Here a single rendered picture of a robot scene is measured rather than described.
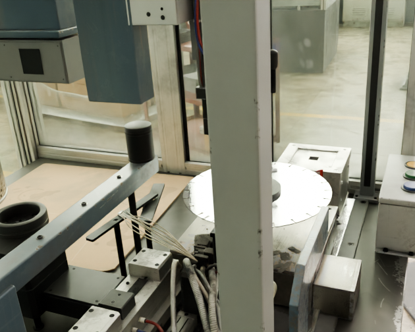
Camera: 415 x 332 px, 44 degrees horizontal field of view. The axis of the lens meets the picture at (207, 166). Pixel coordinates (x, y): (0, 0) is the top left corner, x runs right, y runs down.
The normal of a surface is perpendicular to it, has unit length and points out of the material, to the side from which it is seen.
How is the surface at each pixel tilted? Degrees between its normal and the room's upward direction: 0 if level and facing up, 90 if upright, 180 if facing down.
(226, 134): 90
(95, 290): 0
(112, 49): 90
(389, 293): 0
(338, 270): 0
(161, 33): 90
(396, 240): 90
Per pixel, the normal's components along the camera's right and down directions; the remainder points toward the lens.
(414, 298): -0.06, -0.92
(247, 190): -0.38, 0.39
